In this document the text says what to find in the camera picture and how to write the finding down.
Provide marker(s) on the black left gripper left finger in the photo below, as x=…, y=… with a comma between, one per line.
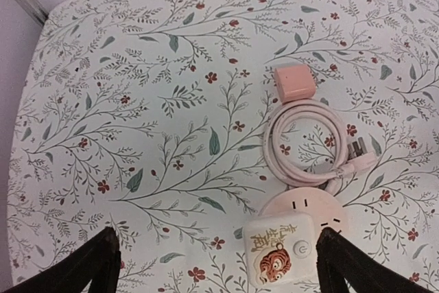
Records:
x=95, y=265

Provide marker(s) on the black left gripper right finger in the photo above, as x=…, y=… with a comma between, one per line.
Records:
x=342, y=266

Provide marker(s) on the round pink socket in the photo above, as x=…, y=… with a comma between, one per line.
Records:
x=324, y=208

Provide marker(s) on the white cube socket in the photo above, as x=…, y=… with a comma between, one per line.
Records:
x=280, y=249

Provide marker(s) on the small pink plug adapter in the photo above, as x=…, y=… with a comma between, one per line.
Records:
x=294, y=83

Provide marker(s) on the floral table mat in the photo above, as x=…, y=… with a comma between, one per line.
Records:
x=148, y=116

